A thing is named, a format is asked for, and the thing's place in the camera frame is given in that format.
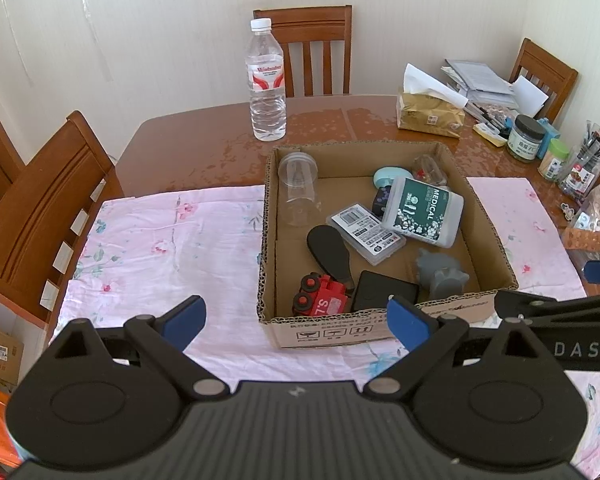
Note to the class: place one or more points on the translucent white plastic container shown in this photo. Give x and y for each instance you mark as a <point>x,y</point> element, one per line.
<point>422,212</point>

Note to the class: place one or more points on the wooden chair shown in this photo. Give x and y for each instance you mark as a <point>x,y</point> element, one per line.
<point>545,65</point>
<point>45,200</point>
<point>305,22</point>

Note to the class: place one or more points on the bunch of pens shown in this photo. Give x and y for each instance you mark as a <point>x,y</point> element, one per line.
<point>492,120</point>

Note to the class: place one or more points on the dark cube toy red wheels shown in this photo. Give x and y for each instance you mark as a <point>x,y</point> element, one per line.
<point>380,201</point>

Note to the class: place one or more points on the grey toy figure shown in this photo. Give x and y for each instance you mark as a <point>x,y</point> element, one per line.
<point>440,270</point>

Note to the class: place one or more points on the gold tissue pack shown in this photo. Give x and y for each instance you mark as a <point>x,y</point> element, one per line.
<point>430,115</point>

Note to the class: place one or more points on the yellow sticky notes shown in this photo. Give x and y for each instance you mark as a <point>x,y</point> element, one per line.
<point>487,135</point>

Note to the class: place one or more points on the light blue oval case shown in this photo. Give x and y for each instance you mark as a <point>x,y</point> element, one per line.
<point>387,177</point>

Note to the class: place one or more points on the small blue box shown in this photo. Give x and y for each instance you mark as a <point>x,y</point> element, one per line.
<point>551,132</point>

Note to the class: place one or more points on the correction tape package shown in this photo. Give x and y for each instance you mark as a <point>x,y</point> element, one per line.
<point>365,232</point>

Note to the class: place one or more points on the cardboard box on floor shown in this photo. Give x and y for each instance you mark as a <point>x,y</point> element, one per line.
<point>0,352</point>

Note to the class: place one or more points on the clear plastic water bottle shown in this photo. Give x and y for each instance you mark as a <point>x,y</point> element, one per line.
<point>267,105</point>

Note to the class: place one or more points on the orange bag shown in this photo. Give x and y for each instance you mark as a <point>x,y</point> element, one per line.
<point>0,430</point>

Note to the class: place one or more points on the cardboard box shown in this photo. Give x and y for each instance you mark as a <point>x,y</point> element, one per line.
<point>330,335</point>
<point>0,352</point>

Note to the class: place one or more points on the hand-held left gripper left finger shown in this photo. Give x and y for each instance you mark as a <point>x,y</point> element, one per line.
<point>185,320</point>

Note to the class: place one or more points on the white envelope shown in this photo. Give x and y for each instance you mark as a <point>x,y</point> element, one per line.
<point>530,95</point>

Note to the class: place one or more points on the green lid jar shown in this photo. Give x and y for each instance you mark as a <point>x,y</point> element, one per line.
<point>554,160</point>

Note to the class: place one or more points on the pink floral tablecloth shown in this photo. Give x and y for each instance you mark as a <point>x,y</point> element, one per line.
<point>180,240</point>

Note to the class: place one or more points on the red toy train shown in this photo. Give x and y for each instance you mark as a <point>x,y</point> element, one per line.
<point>325,302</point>

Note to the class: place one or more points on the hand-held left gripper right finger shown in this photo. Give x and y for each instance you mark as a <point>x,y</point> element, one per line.
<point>407,322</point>

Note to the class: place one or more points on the clear plastic jar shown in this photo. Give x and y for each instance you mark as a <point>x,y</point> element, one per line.
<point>300,185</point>

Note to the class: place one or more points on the dark lid glass jar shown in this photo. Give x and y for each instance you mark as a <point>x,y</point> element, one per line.
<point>525,140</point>

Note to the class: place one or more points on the stack of papers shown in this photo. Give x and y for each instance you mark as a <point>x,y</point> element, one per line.
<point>480,80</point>

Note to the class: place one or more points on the clear bottle of yellow capsules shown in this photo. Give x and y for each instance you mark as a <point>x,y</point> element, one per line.
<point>430,170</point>

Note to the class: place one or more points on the black rectangular case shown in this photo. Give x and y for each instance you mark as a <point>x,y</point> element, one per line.
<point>385,292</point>

